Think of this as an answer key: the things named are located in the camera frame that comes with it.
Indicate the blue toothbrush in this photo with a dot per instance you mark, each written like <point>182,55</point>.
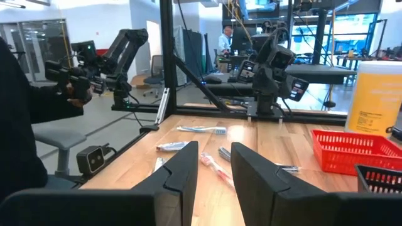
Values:
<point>201,128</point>

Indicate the black plastic basket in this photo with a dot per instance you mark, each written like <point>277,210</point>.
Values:
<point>361,182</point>

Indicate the person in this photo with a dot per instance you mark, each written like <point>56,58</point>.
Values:
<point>15,125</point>
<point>224,40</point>

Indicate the small silver packet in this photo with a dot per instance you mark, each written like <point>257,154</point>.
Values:
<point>159,163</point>
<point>290,169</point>

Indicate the silver aluminium bracket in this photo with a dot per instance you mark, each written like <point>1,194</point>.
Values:
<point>163,105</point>

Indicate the red toothbrush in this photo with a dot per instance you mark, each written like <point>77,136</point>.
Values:
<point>216,169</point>

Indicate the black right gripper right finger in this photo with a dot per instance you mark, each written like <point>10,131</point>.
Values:
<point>257,188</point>

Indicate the blue white toothpaste tube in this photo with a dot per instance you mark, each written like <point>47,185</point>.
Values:
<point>172,146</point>

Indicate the white yellow wipes canister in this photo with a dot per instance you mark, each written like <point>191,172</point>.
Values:
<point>377,103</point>

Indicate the grey office chair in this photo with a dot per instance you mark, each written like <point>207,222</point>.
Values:
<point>156,67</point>

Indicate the black table-level camera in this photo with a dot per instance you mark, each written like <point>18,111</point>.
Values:
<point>91,160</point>

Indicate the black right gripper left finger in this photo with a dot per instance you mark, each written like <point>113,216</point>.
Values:
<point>185,175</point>

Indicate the person's hand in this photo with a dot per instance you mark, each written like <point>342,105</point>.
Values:
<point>77,102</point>

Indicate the black aluminium table frame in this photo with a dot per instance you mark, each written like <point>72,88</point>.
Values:
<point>166,62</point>

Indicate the dark desk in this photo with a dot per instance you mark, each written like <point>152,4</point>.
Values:
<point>314,73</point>

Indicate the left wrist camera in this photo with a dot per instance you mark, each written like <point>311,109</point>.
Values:
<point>281,58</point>

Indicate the red plastic basket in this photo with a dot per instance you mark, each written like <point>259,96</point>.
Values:
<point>345,163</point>

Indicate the black computer monitor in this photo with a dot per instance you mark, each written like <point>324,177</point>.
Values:
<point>242,39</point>

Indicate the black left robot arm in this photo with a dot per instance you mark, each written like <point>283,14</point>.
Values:
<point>265,103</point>

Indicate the black computer mouse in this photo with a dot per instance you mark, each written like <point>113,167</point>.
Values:
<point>212,79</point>

